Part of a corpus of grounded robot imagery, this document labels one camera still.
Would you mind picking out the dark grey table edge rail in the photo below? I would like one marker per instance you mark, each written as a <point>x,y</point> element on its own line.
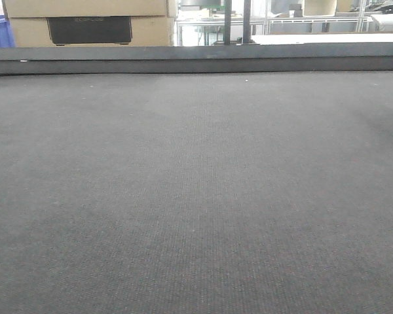
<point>251,58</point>

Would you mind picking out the black vertical post right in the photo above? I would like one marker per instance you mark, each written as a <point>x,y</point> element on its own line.
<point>246,37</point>

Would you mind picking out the upper cardboard box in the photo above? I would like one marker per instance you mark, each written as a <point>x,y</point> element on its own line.
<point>57,8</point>

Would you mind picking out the black vertical post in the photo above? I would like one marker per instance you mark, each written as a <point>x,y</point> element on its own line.
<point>227,24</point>
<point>246,37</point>

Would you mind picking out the black vertical post left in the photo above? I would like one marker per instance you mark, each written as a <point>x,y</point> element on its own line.
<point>227,24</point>

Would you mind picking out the lower cardboard box black label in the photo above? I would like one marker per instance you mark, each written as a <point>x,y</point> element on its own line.
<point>93,31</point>

